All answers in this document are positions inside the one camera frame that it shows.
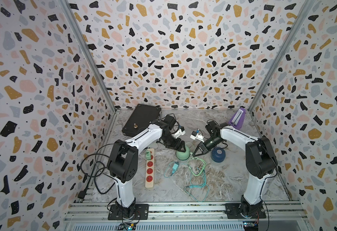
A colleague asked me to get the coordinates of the purple metronome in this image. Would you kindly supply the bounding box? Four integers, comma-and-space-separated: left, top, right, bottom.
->
228, 108, 246, 130

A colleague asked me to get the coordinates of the black hard case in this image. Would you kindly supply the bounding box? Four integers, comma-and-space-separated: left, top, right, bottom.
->
122, 104, 162, 137

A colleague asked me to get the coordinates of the aluminium front rail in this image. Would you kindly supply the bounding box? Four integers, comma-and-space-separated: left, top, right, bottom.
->
64, 201, 313, 231

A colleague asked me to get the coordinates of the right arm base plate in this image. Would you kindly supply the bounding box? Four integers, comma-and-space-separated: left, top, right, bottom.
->
225, 202, 267, 219

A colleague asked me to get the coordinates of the beige red power strip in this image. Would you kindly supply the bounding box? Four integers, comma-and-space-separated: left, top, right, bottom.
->
145, 148, 155, 189

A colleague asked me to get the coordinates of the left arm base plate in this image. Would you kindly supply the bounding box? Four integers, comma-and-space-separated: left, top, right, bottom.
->
108, 203, 149, 221

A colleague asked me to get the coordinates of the teal charging cable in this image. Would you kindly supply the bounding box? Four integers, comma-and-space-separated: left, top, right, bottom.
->
163, 160, 209, 202

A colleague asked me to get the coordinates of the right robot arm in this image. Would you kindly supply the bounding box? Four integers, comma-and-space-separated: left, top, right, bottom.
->
191, 120, 277, 218

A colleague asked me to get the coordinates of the green USB charger plug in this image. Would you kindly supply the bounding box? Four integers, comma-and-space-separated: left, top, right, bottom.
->
145, 151, 152, 161

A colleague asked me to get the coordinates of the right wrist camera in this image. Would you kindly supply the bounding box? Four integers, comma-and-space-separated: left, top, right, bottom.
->
190, 129, 205, 142

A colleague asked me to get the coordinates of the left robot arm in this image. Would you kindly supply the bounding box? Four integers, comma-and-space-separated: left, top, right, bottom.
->
107, 115, 186, 213

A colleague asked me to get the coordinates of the green charging cable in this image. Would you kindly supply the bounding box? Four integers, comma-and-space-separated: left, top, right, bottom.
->
152, 144, 207, 177

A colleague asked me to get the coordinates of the teal USB charger plug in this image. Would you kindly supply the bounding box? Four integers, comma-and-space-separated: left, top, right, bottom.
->
171, 162, 179, 175

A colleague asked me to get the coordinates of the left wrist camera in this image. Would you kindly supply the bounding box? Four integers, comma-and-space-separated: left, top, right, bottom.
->
173, 126, 186, 139

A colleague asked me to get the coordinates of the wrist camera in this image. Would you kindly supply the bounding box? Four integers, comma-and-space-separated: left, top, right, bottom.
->
173, 126, 186, 139
190, 129, 205, 142

